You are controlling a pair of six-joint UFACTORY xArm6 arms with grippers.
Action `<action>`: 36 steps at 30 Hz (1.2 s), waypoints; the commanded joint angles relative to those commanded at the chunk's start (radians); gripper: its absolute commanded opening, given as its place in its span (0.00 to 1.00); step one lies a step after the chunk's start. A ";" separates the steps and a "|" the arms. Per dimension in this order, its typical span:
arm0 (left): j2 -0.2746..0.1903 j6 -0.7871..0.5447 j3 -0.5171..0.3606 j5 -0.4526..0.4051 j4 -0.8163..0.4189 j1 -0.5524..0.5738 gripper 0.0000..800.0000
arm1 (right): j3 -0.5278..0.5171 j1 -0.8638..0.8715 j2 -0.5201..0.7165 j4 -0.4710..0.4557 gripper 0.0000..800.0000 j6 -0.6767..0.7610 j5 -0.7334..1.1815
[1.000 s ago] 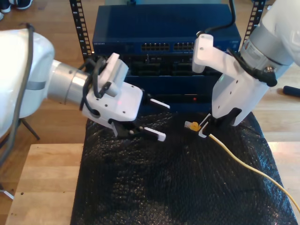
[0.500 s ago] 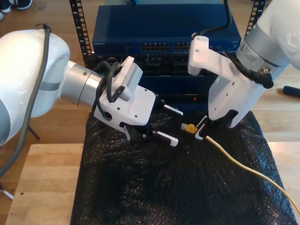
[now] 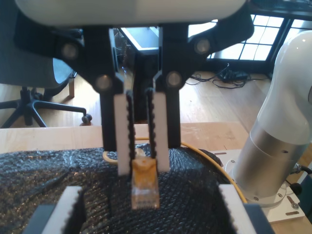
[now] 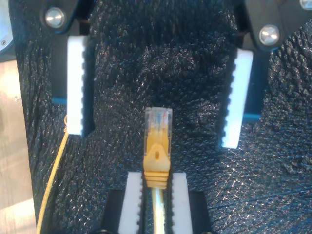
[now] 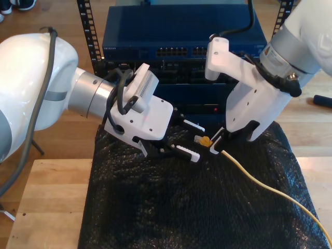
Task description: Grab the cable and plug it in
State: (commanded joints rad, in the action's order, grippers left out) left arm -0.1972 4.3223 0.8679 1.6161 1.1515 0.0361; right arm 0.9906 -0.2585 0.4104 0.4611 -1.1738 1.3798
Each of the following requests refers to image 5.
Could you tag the black bubble wrap mat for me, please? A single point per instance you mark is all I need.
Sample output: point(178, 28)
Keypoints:
point(181, 207)

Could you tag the black rack server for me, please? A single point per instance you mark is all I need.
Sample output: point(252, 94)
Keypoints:
point(176, 72)

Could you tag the black cylindrical object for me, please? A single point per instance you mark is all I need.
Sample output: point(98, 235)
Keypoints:
point(323, 101)

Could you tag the dark blue underlay mat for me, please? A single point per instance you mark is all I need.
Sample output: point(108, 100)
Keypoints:
point(83, 215)

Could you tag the white floor strip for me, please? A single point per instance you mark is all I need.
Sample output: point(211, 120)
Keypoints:
point(9, 215)

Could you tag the dark shoe white sole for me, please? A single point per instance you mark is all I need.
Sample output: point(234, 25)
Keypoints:
point(26, 5)
point(6, 10)

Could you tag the whitish shoe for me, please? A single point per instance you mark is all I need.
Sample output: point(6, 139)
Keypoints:
point(1, 17)

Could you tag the black perforated rack post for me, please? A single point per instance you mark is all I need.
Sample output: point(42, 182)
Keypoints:
point(88, 26)
point(282, 15)

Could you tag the blue network switch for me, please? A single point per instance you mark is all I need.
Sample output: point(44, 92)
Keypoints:
point(155, 26)

